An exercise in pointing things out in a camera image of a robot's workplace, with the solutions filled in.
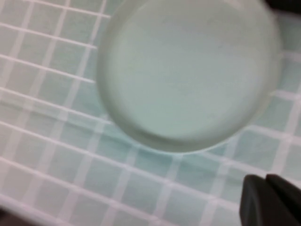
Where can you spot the green checked tablecloth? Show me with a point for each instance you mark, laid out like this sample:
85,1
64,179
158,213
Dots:
58,153

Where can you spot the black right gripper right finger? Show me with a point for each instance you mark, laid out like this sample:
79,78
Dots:
287,4

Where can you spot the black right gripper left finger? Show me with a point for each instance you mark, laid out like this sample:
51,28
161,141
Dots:
272,202

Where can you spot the mint green plate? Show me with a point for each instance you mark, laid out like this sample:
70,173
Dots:
188,75

